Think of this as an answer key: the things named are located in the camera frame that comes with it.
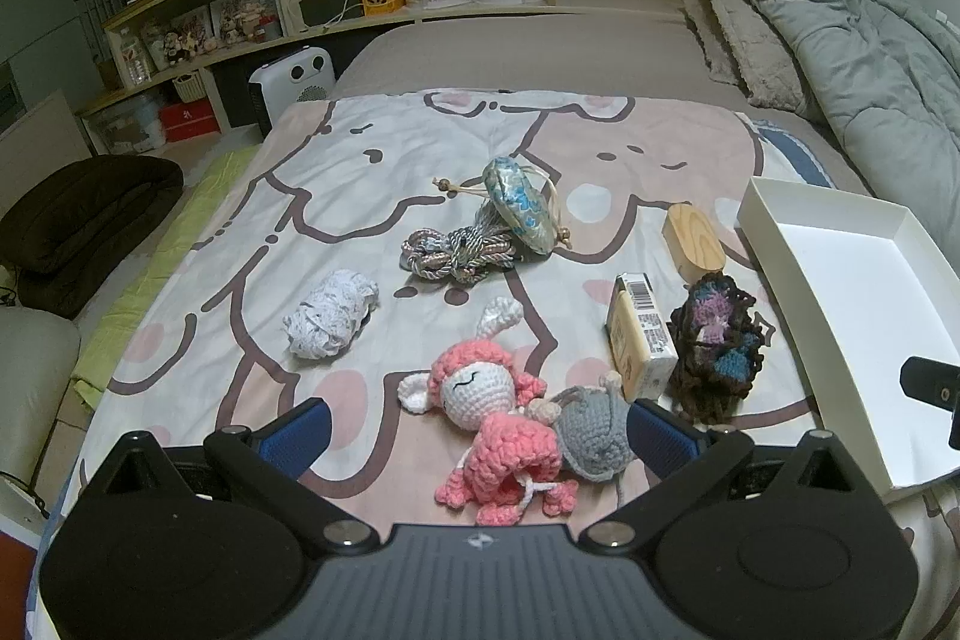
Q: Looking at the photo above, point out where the printed blanket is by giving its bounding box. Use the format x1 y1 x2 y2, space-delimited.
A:
45 89 960 640

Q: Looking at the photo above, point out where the white heater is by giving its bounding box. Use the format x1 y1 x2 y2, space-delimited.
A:
249 46 336 135

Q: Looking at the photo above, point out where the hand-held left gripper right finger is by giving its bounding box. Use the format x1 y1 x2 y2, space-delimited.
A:
585 398 882 551

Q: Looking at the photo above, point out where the white lace cloth bundle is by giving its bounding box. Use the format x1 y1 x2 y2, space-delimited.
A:
283 269 381 362

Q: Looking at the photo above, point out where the white cardboard box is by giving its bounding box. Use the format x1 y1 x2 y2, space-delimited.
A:
733 176 960 489

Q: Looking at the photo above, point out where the wooden block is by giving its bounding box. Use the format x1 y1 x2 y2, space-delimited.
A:
664 203 727 277

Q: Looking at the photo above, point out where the black box with cables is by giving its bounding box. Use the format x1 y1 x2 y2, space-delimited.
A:
300 0 368 28

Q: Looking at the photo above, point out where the taupe pillow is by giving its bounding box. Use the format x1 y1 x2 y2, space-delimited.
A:
679 0 743 86
697 0 807 112

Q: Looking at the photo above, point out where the dark brown cushion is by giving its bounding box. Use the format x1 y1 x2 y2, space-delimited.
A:
0 155 185 320

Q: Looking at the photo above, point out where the red box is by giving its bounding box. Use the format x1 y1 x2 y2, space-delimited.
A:
161 100 223 143

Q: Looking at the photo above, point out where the grey crochet toy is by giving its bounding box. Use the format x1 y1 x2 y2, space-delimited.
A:
551 371 638 483

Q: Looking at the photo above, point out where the grey comforter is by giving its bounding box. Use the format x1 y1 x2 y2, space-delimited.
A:
741 0 960 281

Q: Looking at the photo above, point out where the dark crochet piece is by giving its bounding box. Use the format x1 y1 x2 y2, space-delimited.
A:
666 271 766 425

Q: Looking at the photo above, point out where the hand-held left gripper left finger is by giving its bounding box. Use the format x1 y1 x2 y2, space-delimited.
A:
79 396 383 551

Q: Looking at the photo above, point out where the clear plastic bin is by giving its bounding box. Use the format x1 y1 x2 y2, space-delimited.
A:
79 92 167 156

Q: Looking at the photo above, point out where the yellow packaged box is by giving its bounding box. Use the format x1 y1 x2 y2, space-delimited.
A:
605 271 680 402

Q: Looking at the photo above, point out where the cream armchair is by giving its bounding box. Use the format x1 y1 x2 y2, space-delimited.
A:
0 308 82 485

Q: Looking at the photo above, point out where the bed with taupe sheet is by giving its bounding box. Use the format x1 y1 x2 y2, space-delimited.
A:
334 6 878 199

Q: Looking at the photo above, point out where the clear water bottle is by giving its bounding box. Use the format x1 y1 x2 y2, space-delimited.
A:
112 29 152 88

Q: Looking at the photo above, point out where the group of small plush toys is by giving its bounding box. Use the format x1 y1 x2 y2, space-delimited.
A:
141 0 284 65

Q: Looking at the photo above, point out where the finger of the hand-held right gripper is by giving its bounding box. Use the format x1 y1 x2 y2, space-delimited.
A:
900 355 960 407

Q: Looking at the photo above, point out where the pink crochet doll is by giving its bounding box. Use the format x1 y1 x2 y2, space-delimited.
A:
397 297 578 527

